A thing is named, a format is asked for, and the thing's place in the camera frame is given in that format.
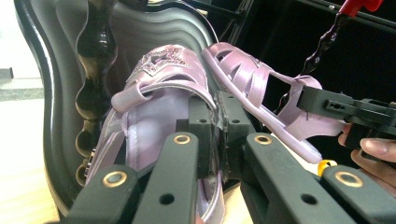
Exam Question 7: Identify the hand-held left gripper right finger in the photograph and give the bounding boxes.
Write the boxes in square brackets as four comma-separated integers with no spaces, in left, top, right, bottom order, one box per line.
[216,91,257,181]

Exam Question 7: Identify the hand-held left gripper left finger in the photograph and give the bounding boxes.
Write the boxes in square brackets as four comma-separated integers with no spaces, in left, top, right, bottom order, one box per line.
[176,94,216,180]

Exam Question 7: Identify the purple star sandal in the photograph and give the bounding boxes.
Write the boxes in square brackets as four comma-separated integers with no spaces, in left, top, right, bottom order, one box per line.
[85,44,227,224]

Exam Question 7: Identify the purple strappy sandal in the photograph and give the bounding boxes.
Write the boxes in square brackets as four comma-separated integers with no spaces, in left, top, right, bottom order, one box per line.
[201,41,347,165]

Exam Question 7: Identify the red and black shoe rack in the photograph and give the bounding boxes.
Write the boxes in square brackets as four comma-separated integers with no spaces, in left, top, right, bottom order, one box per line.
[13,0,386,218]

